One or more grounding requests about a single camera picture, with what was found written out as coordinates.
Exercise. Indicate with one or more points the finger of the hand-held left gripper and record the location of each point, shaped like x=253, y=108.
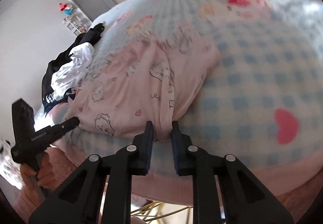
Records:
x=65, y=125

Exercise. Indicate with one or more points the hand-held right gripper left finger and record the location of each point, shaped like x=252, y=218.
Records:
x=149, y=148

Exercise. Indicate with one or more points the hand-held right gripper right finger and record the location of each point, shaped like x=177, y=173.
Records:
x=176, y=150

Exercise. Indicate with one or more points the pink cartoon print pants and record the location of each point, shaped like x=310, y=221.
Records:
x=131, y=82

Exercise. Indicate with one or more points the person's left forearm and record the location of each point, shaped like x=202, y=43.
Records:
x=61, y=163

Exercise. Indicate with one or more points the person's left hand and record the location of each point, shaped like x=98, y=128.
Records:
x=46, y=176

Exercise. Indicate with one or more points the navy striped garment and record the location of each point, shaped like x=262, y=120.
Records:
x=55, y=101

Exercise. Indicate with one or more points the floral printed cloth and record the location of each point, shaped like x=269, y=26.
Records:
x=7, y=160

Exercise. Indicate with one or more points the white garment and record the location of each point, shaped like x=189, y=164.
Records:
x=73, y=69

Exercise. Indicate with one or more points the black garment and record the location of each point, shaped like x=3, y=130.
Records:
x=90, y=35

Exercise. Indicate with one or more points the white shelf rack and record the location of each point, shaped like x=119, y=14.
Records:
x=77, y=25

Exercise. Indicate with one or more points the checkered cartoon print blanket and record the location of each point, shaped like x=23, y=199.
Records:
x=252, y=75

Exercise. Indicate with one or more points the person's pink fuzzy robe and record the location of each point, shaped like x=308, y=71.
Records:
x=292, y=196

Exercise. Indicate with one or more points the red and blue wall plush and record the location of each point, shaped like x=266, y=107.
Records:
x=67, y=9

